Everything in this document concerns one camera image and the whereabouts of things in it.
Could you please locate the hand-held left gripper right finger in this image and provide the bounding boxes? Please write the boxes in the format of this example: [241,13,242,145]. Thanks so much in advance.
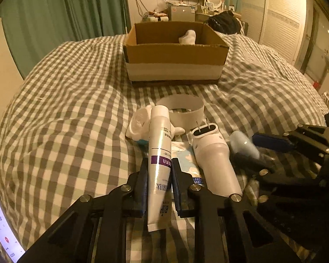
[171,158,302,263]

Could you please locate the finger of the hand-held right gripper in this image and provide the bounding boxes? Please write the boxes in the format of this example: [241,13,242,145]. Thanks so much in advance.
[252,123,329,157]
[232,152,329,214]

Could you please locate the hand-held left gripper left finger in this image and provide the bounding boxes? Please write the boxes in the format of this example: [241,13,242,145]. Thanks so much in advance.
[18,159,149,263]

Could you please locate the light blue small bottle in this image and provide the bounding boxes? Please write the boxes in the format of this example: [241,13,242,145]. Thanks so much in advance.
[229,130,267,162]

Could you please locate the white tube with purple band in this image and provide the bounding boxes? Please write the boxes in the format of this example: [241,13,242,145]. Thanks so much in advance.
[147,106,173,232]

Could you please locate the cardboard box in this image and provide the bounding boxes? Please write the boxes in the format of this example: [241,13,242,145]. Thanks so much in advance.
[123,21,230,89]

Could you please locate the blue and white tissue packet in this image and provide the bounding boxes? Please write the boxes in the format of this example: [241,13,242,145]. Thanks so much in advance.
[171,142,206,190]

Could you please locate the white electric device with plug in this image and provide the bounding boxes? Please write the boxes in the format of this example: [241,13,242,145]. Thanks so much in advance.
[191,121,243,198]

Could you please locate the white plastic toy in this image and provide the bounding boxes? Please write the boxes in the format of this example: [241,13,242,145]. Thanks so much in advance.
[125,107,186,146]

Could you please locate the checkered bed blanket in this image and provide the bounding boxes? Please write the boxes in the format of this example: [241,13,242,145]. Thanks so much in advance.
[0,32,328,263]

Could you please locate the white wardrobe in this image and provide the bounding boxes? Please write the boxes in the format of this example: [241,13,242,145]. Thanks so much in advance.
[259,0,308,64]

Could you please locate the black bag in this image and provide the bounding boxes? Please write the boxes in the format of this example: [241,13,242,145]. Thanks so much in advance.
[208,10,243,35]

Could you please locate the white sock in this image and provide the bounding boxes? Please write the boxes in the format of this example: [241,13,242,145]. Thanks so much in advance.
[179,29,197,45]

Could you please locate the smartphone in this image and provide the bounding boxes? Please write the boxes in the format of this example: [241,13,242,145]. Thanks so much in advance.
[0,189,27,263]

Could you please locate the small silver fridge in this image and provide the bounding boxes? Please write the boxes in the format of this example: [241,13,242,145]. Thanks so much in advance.
[169,5,197,22]

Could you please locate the green curtain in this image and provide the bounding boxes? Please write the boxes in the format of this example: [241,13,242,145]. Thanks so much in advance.
[0,0,132,78]

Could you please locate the white paper ring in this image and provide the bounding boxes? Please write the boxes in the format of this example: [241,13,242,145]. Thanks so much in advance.
[156,94,205,128]

